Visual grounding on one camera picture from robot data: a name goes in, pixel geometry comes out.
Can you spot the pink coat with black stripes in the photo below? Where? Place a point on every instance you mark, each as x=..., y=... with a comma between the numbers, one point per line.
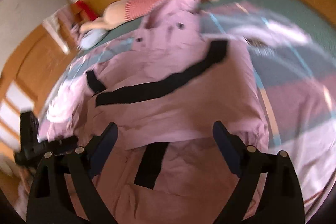
x=164, y=95

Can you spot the light blue round pillow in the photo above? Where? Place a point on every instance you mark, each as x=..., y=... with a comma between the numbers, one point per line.
x=91, y=38

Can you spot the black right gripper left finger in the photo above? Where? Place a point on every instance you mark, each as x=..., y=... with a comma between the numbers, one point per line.
x=49, y=199

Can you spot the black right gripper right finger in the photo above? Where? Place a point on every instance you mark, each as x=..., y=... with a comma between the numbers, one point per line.
x=268, y=190

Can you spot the red hanging cloth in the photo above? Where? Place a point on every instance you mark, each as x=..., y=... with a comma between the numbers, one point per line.
x=84, y=11

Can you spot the plaid bed sheet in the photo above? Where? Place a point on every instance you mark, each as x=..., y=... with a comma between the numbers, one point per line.
x=295, y=83

